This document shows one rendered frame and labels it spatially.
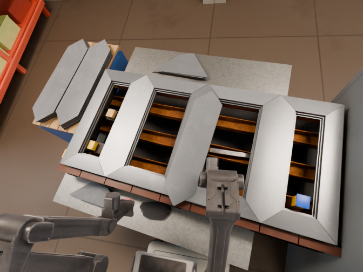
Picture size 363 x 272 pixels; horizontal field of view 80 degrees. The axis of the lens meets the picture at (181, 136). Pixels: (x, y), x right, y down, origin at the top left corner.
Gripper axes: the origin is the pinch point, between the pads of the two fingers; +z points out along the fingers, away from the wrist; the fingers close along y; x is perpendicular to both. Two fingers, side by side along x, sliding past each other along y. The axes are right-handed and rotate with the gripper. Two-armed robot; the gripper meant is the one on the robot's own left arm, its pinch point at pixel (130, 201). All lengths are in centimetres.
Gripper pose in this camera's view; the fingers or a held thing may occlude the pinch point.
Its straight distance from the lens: 113.0
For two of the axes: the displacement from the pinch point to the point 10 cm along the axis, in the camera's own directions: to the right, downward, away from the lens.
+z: 2.1, -0.9, 9.7
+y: -9.8, -0.7, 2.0
